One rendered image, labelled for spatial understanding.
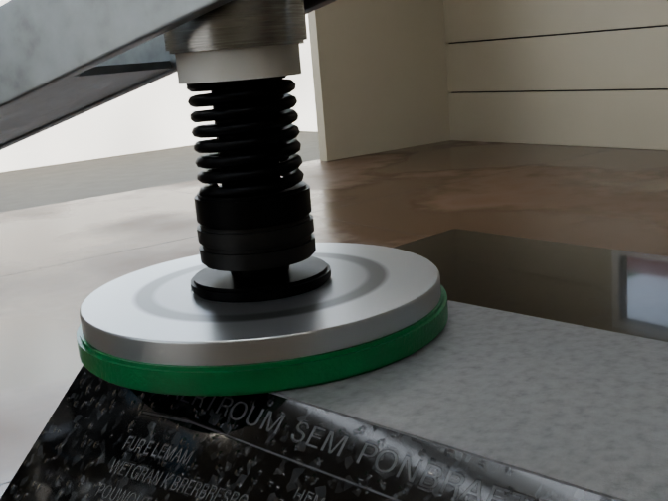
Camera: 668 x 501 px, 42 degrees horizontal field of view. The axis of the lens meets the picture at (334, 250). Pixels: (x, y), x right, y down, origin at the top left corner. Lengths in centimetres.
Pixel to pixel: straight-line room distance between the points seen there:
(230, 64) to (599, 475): 28
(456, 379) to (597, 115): 761
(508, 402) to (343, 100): 802
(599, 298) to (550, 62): 777
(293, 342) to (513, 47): 821
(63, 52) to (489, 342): 28
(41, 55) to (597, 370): 34
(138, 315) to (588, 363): 24
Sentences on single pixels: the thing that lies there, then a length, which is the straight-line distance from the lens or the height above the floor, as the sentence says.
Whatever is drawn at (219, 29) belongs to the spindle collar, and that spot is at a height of 102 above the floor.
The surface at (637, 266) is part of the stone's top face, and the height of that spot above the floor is 85.
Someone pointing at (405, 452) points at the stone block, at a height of 84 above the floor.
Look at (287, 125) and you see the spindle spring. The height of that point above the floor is 97.
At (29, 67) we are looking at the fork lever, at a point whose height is 101.
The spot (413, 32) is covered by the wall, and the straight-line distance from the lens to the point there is 895.
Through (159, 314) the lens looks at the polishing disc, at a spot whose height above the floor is 88.
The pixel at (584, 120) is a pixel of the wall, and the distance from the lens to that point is 810.
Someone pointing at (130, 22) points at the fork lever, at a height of 103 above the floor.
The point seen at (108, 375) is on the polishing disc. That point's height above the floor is 85.
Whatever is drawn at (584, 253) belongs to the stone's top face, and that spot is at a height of 85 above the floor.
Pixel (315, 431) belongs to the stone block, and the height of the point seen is 84.
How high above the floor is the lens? 101
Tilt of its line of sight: 13 degrees down
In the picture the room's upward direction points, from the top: 5 degrees counter-clockwise
